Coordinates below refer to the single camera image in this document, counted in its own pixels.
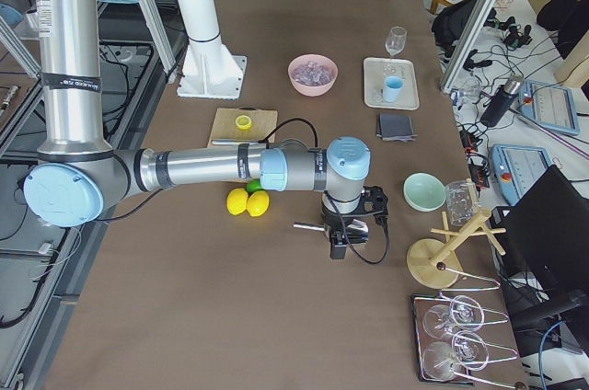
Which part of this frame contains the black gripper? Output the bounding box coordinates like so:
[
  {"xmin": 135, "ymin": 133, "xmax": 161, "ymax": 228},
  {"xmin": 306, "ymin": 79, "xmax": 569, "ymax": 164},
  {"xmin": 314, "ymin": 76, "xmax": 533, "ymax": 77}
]
[{"xmin": 322, "ymin": 186, "xmax": 389, "ymax": 259}]

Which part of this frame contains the pink bowl of ice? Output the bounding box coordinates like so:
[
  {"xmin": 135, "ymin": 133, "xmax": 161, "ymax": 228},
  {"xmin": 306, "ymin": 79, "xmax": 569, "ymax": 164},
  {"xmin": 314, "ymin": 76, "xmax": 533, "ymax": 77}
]
[{"xmin": 287, "ymin": 54, "xmax": 339, "ymax": 97}]

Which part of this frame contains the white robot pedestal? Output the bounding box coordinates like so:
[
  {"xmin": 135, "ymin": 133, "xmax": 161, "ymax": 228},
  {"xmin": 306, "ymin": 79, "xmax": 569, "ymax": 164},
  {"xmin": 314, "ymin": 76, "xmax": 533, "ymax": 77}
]
[{"xmin": 178, "ymin": 0, "xmax": 247, "ymax": 100}]

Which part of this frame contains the cream serving tray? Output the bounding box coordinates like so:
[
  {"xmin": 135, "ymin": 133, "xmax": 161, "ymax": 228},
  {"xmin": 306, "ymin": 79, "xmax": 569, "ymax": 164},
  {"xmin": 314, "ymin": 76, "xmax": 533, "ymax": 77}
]
[{"xmin": 364, "ymin": 57, "xmax": 420, "ymax": 110}]

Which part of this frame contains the black laptop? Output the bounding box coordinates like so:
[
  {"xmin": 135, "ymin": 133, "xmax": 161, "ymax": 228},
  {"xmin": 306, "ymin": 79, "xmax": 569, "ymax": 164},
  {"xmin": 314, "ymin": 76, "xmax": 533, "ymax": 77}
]
[{"xmin": 496, "ymin": 164, "xmax": 589, "ymax": 304}]

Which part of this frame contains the green ceramic bowl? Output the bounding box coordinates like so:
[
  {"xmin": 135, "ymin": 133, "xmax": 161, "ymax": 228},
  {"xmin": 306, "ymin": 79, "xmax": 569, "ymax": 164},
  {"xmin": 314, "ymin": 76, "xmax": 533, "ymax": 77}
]
[{"xmin": 403, "ymin": 173, "xmax": 446, "ymax": 212}]

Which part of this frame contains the halved lemon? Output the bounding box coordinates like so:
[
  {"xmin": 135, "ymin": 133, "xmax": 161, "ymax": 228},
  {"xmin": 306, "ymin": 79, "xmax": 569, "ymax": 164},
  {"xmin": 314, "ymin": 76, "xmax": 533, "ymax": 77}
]
[{"xmin": 235, "ymin": 115, "xmax": 253, "ymax": 131}]

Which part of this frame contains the glass mason jar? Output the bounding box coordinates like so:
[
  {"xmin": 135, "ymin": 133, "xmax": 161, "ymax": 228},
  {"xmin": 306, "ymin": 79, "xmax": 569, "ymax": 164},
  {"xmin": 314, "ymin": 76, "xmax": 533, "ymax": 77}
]
[{"xmin": 445, "ymin": 179, "xmax": 479, "ymax": 226}]

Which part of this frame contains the green lime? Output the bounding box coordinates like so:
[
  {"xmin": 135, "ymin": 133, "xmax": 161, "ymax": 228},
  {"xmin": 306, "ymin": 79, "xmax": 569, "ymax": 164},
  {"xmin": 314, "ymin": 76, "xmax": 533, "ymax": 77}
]
[{"xmin": 246, "ymin": 179, "xmax": 263, "ymax": 194}]

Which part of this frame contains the grey folded cloth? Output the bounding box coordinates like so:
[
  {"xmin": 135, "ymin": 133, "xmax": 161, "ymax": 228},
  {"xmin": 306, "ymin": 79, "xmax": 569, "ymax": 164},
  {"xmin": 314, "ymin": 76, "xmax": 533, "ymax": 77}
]
[{"xmin": 375, "ymin": 113, "xmax": 417, "ymax": 143}]

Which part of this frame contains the light blue cup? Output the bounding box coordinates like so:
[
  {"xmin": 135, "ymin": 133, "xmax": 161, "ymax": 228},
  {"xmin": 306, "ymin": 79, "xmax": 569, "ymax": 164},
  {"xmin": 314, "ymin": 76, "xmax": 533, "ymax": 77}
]
[{"xmin": 382, "ymin": 75, "xmax": 404, "ymax": 103}]

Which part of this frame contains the wooden cutting board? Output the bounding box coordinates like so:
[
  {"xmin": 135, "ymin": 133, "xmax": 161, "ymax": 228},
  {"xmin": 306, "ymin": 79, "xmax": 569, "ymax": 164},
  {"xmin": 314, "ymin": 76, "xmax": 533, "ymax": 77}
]
[{"xmin": 208, "ymin": 108, "xmax": 278, "ymax": 147}]

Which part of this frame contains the whole yellow lemon back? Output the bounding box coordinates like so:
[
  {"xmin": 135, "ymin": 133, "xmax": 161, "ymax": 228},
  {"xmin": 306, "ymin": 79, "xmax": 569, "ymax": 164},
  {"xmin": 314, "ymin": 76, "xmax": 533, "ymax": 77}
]
[{"xmin": 246, "ymin": 190, "xmax": 270, "ymax": 217}]

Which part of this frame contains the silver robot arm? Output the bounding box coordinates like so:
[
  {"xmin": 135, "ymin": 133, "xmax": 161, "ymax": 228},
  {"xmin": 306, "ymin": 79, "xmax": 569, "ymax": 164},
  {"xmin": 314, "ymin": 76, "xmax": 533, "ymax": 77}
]
[{"xmin": 24, "ymin": 0, "xmax": 387, "ymax": 259}]

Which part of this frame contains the black backpack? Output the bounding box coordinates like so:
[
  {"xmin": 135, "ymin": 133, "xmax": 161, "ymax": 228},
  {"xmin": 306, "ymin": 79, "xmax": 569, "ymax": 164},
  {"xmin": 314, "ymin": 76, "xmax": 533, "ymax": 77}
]
[{"xmin": 432, "ymin": 0, "xmax": 478, "ymax": 58}]

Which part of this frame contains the steel muddler black tip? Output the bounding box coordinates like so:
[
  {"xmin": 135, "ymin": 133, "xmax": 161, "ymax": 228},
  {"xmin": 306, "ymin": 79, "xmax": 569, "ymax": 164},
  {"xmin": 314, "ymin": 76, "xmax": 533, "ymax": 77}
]
[{"xmin": 210, "ymin": 139, "xmax": 248, "ymax": 146}]

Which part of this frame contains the teach pendant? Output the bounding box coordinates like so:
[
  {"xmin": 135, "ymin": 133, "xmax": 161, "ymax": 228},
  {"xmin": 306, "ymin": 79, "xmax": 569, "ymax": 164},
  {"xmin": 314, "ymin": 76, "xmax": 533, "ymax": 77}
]
[
  {"xmin": 518, "ymin": 80, "xmax": 580, "ymax": 136},
  {"xmin": 490, "ymin": 143, "xmax": 551, "ymax": 206}
]

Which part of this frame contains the wooden cup tree stand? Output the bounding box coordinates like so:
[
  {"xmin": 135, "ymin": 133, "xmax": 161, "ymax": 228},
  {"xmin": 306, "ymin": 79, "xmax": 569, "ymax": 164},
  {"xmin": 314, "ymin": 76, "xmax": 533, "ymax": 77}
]
[{"xmin": 406, "ymin": 209, "xmax": 506, "ymax": 292}]

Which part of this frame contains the whole yellow lemon front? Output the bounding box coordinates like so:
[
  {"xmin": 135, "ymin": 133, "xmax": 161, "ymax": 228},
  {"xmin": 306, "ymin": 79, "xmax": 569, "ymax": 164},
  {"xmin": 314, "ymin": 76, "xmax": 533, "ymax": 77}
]
[{"xmin": 225, "ymin": 188, "xmax": 249, "ymax": 215}]

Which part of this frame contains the upper teach pendant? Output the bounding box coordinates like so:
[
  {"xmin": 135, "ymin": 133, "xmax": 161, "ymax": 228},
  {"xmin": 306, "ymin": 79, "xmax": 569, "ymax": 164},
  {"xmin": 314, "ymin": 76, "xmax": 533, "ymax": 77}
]
[{"xmin": 518, "ymin": 80, "xmax": 580, "ymax": 136}]

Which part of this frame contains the black insulated bottle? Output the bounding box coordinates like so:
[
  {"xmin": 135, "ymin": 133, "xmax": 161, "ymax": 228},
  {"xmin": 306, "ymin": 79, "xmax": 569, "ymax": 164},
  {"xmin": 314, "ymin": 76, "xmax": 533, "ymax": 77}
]
[{"xmin": 480, "ymin": 75, "xmax": 525, "ymax": 128}]

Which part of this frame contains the black tray with glasses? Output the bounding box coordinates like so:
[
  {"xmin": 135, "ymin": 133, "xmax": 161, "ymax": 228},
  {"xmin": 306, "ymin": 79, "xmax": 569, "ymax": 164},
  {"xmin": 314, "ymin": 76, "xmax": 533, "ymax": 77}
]
[{"xmin": 410, "ymin": 292, "xmax": 521, "ymax": 384}]

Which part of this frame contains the metal ice scoop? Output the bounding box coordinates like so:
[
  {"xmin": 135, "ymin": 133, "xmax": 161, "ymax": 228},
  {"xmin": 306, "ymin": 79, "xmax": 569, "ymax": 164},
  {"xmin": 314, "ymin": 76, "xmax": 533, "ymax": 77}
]
[{"xmin": 293, "ymin": 222, "xmax": 327, "ymax": 233}]

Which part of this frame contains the whole yellow lemon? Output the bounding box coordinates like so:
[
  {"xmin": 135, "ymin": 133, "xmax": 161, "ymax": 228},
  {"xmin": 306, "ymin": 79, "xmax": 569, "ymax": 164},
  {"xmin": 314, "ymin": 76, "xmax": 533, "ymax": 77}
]
[
  {"xmin": 225, "ymin": 188, "xmax": 249, "ymax": 215},
  {"xmin": 246, "ymin": 190, "xmax": 270, "ymax": 217}
]

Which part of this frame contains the clear wine glass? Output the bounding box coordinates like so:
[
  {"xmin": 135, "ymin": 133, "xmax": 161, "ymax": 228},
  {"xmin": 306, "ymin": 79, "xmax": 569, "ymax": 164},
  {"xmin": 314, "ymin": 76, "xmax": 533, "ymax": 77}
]
[{"xmin": 385, "ymin": 27, "xmax": 408, "ymax": 58}]

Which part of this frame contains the lower teach pendant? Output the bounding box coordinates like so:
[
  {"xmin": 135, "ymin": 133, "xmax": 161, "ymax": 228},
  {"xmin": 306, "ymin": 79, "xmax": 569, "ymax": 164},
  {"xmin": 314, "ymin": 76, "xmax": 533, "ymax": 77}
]
[{"xmin": 490, "ymin": 143, "xmax": 551, "ymax": 206}]

